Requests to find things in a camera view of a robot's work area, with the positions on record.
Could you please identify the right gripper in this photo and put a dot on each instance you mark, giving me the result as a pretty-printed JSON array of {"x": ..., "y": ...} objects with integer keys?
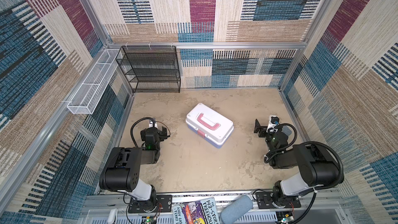
[{"x": 263, "y": 129}]

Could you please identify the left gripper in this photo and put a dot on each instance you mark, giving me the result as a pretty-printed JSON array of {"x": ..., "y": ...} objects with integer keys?
[{"x": 161, "y": 134}]

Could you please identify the blue white plastic toolbox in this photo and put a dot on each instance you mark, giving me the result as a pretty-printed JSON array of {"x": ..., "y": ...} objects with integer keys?
[{"x": 210, "y": 125}]

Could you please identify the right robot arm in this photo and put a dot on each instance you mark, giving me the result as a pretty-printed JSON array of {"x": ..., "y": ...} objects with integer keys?
[{"x": 319, "y": 166}]

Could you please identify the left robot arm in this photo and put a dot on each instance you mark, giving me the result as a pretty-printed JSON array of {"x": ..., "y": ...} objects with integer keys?
[{"x": 121, "y": 172}]

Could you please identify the grey sponge block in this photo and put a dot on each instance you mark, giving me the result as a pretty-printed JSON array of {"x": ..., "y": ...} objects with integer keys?
[{"x": 287, "y": 130}]

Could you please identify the black mesh shelf rack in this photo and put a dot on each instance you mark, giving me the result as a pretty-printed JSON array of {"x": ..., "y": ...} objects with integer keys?
[{"x": 150, "y": 68}]

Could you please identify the grey foam roller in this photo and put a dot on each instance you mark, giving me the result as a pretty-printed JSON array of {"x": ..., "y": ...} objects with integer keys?
[{"x": 236, "y": 210}]

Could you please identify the colourful children's book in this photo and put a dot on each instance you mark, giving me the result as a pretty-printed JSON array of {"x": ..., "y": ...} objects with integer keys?
[{"x": 197, "y": 212}]

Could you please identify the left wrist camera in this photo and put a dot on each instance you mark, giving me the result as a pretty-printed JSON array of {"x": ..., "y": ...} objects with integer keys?
[{"x": 150, "y": 134}]

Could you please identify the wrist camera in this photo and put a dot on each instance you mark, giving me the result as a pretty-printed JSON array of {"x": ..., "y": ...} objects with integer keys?
[
  {"x": 150, "y": 134},
  {"x": 273, "y": 124}
]

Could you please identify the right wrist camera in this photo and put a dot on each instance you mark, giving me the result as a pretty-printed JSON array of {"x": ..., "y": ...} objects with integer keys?
[{"x": 273, "y": 124}]

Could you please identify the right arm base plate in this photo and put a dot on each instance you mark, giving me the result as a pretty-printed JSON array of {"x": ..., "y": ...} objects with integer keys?
[{"x": 266, "y": 200}]

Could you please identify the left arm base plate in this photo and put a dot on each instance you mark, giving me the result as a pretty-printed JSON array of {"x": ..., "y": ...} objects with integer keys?
[{"x": 162, "y": 203}]

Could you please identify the white wire mesh basket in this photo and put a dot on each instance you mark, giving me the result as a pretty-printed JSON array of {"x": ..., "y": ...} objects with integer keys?
[{"x": 89, "y": 93}]

